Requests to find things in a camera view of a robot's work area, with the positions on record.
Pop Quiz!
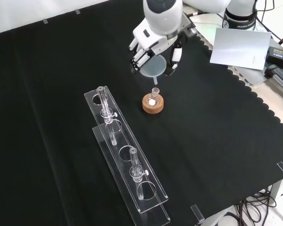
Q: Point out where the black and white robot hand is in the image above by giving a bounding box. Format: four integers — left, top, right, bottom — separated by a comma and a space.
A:
128, 14, 188, 76

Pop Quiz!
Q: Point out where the translucent plastic funnel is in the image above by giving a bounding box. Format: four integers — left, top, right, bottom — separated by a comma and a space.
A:
139, 55, 167, 85

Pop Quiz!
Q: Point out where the clear round-bottom flask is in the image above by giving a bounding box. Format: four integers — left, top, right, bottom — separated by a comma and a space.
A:
148, 87, 161, 106

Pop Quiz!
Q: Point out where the clear acrylic funnel stand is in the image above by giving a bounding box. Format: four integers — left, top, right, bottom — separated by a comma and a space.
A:
83, 85, 171, 222

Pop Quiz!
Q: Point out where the pale silver board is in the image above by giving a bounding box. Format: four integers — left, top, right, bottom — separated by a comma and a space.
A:
209, 27, 272, 71

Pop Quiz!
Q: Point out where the grey flat plate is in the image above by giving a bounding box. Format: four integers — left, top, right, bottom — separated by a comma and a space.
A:
233, 65, 272, 86

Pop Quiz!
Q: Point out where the black bench cloth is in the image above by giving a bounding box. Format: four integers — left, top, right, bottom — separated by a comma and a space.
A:
0, 0, 283, 226

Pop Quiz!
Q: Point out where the black power adapter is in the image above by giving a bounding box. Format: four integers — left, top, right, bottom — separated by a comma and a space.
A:
266, 46, 283, 65

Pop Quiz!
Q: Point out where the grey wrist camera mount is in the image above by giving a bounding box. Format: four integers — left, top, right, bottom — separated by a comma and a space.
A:
178, 13, 198, 37

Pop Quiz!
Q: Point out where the brown cork ring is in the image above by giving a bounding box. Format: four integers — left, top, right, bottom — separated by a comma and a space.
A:
141, 92, 166, 114

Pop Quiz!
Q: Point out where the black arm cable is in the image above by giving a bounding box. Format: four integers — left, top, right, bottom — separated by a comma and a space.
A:
252, 0, 283, 45

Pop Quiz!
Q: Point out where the black cable bundle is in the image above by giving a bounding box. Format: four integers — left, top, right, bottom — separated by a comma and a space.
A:
233, 185, 283, 226

